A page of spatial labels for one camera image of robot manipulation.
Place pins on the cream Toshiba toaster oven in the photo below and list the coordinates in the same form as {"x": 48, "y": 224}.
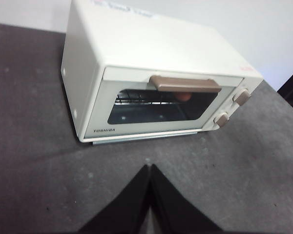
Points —
{"x": 149, "y": 44}

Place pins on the brown egg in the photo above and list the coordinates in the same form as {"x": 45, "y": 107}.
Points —
{"x": 183, "y": 96}

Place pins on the black background furniture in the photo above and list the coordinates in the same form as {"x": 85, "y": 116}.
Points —
{"x": 291, "y": 90}

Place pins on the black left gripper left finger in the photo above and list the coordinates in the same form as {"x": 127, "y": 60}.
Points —
{"x": 129, "y": 207}

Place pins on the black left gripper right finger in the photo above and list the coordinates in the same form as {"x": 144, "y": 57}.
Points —
{"x": 175, "y": 209}

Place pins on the beige oven knob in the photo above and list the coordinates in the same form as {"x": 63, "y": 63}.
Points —
{"x": 241, "y": 97}
{"x": 221, "y": 120}

